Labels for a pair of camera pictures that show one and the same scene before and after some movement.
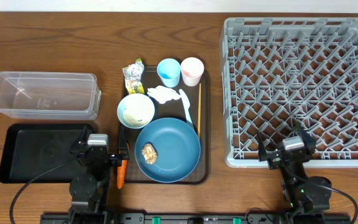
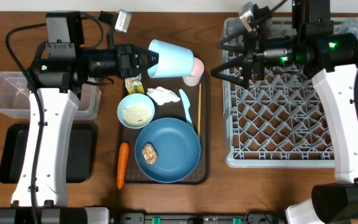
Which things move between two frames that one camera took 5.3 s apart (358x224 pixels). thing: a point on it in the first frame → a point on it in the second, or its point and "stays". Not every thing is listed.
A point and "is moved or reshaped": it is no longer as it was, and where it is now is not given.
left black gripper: x=79 y=149 → x=127 y=56
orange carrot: x=121 y=171 stays
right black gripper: x=274 y=161 → x=254 y=51
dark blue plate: x=178 y=150 stays
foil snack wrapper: x=132 y=74 stays
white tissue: x=163 y=94 stays
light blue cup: x=169 y=70 is moved or reshaped
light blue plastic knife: x=186 y=106 stays
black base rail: x=193 y=218 stays
